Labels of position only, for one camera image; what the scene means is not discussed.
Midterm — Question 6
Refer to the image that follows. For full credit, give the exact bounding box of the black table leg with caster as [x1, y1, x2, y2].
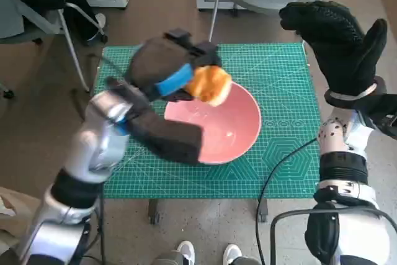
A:
[256, 198, 269, 223]
[148, 198, 161, 225]

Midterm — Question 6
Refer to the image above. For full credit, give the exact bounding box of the looped black right arm cable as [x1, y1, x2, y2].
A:
[270, 207, 395, 265]

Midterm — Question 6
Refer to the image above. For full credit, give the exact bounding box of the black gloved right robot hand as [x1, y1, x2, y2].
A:
[278, 0, 388, 100]

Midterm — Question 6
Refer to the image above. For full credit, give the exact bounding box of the white shoe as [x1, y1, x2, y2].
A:
[223, 243, 243, 265]
[176, 240, 196, 265]

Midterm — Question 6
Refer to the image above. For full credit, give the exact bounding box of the grey chair with white legs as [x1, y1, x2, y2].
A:
[0, 0, 109, 94]

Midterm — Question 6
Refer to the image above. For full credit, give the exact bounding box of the long black right arm cable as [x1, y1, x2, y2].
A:
[256, 137, 320, 265]

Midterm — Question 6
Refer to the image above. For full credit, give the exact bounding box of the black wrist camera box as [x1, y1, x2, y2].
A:
[127, 111, 204, 165]
[356, 92, 397, 140]

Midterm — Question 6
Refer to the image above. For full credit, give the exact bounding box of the green cutting mat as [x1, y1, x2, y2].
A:
[92, 43, 322, 199]

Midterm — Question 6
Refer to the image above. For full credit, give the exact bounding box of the brown cardboard box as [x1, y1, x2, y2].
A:
[0, 186, 50, 256]

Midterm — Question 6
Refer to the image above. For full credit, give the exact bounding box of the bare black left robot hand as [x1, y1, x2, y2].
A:
[125, 29, 224, 104]

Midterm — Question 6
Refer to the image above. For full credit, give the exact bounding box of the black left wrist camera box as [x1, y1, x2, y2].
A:
[127, 111, 204, 165]

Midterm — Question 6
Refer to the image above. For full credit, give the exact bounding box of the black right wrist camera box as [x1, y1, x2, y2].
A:
[356, 92, 397, 140]

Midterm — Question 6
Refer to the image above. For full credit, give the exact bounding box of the pink bowl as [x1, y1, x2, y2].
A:
[163, 82, 262, 166]

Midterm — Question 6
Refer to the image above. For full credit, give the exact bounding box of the rectangular toy bread loaf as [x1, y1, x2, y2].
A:
[189, 65, 233, 107]

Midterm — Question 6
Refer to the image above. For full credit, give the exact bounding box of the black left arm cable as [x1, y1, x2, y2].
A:
[92, 196, 108, 265]

